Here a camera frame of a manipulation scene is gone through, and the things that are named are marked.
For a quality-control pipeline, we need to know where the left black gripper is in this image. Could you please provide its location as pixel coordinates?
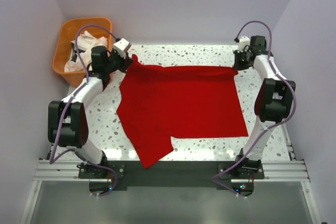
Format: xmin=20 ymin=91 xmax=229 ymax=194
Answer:
xmin=104 ymin=49 xmax=133 ymax=74

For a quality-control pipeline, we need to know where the red t shirt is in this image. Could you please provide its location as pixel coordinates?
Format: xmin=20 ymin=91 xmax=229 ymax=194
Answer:
xmin=117 ymin=60 xmax=248 ymax=168

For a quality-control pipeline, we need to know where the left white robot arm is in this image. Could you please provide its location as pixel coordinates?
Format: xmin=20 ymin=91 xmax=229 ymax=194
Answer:
xmin=48 ymin=43 xmax=133 ymax=178

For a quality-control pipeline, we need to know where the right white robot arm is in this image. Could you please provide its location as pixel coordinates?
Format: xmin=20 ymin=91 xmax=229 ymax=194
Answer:
xmin=233 ymin=36 xmax=296 ymax=178

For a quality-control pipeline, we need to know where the white t shirt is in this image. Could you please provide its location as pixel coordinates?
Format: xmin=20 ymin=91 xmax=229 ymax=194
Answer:
xmin=64 ymin=30 xmax=108 ymax=72

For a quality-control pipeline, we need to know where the orange plastic laundry basket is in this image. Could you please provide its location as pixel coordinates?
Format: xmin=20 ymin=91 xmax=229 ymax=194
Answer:
xmin=52 ymin=17 xmax=113 ymax=88

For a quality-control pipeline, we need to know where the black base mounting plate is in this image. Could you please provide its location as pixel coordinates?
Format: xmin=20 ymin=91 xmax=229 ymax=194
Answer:
xmin=78 ymin=159 xmax=266 ymax=192

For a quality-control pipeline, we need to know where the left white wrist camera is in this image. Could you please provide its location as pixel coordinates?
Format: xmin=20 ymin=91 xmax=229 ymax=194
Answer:
xmin=112 ymin=38 xmax=131 ymax=55

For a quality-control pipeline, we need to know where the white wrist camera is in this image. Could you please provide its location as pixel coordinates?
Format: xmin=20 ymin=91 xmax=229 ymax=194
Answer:
xmin=234 ymin=36 xmax=250 ymax=52
xmin=112 ymin=38 xmax=131 ymax=55

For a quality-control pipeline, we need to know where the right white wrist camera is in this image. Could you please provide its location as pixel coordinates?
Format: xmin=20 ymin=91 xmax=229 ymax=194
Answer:
xmin=234 ymin=36 xmax=250 ymax=52

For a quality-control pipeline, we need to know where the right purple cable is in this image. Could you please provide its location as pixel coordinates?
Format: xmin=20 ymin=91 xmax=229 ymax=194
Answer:
xmin=211 ymin=20 xmax=298 ymax=196

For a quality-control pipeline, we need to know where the purple cable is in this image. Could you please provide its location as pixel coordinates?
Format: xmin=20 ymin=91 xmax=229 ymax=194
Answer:
xmin=49 ymin=24 xmax=121 ymax=198
xmin=211 ymin=20 xmax=298 ymax=196

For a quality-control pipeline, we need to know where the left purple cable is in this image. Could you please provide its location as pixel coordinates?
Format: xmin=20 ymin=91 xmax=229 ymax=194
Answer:
xmin=49 ymin=24 xmax=121 ymax=198

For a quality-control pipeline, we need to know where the aluminium frame rail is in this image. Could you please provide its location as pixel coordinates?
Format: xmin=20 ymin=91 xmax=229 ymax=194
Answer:
xmin=22 ymin=137 xmax=322 ymax=223

